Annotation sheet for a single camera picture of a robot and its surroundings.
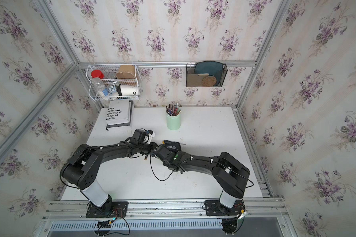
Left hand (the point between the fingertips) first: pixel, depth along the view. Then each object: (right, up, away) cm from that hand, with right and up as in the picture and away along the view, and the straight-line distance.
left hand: (162, 151), depth 91 cm
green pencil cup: (+6, +18, +9) cm, 21 cm away
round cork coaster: (+31, +46, +6) cm, 55 cm away
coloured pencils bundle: (+6, +27, +10) cm, 30 cm away
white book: (-34, +26, +15) cm, 45 cm away
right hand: (+6, +1, -4) cm, 7 cm away
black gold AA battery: (-10, -4, 0) cm, 11 cm away
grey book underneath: (-30, +17, +13) cm, 37 cm away
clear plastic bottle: (-38, +40, -4) cm, 55 cm away
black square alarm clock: (+7, +3, +2) cm, 8 cm away
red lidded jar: (-42, +49, +1) cm, 65 cm away
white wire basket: (-34, +45, +2) cm, 56 cm away
